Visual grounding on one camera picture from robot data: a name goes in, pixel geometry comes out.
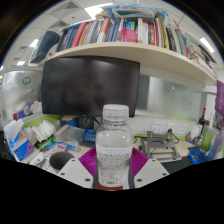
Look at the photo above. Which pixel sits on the purple hanging banner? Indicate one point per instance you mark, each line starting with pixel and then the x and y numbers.
pixel 220 98

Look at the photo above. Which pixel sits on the grey ribbed cup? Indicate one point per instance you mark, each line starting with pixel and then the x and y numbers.
pixel 60 160

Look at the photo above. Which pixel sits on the clear plastic water bottle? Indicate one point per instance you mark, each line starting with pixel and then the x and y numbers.
pixel 115 146

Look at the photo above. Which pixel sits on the translucent purple drink bottle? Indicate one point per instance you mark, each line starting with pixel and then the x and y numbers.
pixel 216 146

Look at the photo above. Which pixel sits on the white wall socket row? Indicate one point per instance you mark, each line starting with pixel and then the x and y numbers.
pixel 166 127

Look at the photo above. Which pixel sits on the grey metal laptop stand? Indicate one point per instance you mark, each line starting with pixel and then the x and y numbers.
pixel 160 146

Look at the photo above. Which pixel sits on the stack of white napkins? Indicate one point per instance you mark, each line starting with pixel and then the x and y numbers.
pixel 43 130

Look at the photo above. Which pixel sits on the small blue electronics box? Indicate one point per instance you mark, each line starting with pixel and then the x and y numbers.
pixel 89 135

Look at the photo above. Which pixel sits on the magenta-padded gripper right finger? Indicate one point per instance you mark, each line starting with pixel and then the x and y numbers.
pixel 150 170

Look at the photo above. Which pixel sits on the clear plastic box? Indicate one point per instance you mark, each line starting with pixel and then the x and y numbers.
pixel 70 133

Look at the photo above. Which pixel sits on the blue tissue box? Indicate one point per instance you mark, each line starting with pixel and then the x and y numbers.
pixel 21 150

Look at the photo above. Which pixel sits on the dark wine bottle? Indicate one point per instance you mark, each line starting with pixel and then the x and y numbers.
pixel 202 118

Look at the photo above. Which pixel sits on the black computer monitor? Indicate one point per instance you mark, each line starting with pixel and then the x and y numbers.
pixel 90 85

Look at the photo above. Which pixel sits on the blue round container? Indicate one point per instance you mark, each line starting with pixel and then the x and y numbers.
pixel 70 120

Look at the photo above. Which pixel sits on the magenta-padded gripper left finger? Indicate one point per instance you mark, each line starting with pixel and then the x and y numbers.
pixel 78 171

